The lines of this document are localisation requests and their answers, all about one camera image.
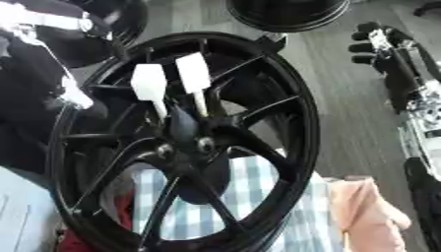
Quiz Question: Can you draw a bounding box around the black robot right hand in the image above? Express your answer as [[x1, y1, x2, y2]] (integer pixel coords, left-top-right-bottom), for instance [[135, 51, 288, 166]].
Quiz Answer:
[[346, 21, 441, 114]]

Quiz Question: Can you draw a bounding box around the white pin with flat head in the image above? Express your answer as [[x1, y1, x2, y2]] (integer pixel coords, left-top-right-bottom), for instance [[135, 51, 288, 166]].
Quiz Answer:
[[129, 63, 171, 120], [173, 51, 214, 118]]

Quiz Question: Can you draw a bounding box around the black spoked wheel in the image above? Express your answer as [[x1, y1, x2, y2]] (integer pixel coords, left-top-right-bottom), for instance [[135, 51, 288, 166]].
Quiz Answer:
[[44, 31, 323, 252]]

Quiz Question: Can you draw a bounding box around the black chair base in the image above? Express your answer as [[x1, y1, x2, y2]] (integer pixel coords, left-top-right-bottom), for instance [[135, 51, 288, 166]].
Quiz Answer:
[[411, 0, 441, 18]]

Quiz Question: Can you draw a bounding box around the pink cloth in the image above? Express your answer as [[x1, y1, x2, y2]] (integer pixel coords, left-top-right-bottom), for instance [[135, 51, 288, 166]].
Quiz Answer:
[[327, 175, 413, 252]]

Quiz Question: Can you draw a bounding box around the red cloth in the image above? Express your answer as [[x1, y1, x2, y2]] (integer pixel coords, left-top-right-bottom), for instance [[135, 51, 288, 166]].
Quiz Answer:
[[56, 190, 138, 252]]

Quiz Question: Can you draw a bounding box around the white panel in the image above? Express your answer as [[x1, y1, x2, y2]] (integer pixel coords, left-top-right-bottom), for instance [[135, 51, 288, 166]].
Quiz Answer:
[[0, 165, 64, 252]]

